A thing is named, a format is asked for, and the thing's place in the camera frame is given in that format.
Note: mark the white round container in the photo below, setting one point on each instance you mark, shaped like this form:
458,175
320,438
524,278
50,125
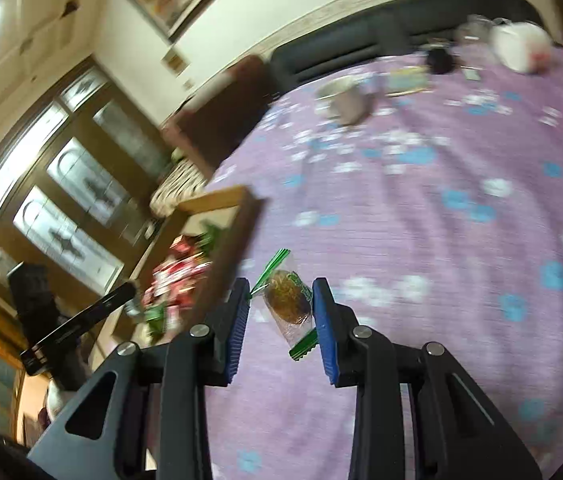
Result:
516,45

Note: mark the small yellow wall plaque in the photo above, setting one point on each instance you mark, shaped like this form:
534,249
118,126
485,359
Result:
175,62

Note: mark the large white mug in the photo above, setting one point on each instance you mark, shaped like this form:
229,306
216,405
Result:
349,105

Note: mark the dark sofa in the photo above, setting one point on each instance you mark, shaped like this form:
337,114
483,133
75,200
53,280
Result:
341,40

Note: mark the black container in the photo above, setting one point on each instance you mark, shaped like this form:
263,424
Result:
440,61

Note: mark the cardboard box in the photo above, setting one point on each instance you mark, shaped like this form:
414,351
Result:
234,245

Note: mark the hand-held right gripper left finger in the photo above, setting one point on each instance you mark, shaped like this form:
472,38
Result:
237,332

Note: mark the striped patterned cushion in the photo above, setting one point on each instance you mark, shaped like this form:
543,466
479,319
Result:
176,187

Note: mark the red snack packet green label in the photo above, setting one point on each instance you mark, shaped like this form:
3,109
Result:
181,249

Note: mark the purple floral tablecloth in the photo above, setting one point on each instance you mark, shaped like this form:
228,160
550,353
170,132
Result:
411,220

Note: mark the wooden glass panel door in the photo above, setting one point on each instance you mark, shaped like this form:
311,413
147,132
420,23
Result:
86,185

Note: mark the brown chair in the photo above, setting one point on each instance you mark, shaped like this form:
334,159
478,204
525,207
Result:
221,120

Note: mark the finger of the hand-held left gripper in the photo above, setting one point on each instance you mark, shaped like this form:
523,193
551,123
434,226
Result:
76,327

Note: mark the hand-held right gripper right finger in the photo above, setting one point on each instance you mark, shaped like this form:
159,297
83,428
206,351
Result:
322,332

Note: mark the red white snack packet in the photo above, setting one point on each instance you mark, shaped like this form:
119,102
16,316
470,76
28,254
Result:
161,285
189,272

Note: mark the thin booklet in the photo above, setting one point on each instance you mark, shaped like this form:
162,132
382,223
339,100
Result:
406,80

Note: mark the clear cookie packet green edges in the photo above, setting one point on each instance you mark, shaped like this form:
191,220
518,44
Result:
289,300

